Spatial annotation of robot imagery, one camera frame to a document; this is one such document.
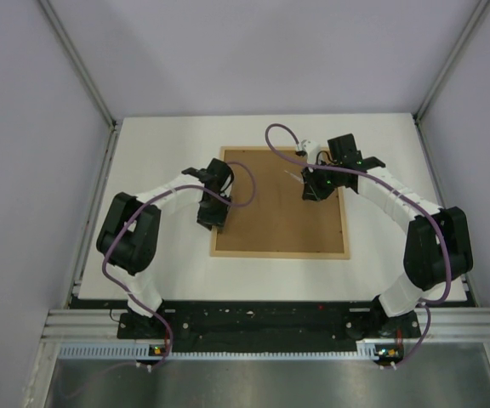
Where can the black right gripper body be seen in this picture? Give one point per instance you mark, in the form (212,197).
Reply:
(336,179)

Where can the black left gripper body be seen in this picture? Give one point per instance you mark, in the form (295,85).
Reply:
(216,206)

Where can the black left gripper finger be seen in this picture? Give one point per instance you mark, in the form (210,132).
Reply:
(220,211)
(206,215)

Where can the clear handled screwdriver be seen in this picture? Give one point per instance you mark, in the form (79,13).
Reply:
(295,177)

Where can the wooden picture frame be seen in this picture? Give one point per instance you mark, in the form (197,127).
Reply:
(278,223)

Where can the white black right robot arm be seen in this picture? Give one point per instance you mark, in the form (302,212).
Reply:
(437,249)

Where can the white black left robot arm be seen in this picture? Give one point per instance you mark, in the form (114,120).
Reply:
(128,237)

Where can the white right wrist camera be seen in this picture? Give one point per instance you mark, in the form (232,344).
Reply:
(308,149)

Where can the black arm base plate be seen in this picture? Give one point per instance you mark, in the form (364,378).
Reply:
(231,321)

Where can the aluminium left table rail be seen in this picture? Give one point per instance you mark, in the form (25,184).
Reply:
(83,245)

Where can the aluminium table rail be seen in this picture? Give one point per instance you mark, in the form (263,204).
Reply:
(445,204)
(83,245)

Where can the aluminium right table rail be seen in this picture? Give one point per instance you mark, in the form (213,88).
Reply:
(445,204)

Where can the aluminium left corner post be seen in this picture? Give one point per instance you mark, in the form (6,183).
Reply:
(70,51)

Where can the aluminium corner post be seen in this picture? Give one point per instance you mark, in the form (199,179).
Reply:
(70,51)
(463,40)

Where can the white slotted cable duct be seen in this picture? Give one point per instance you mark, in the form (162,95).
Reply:
(152,352)

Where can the aluminium front rail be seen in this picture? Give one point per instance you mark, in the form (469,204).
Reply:
(448,325)

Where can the aluminium right corner post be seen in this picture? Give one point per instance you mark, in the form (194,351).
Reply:
(463,40)

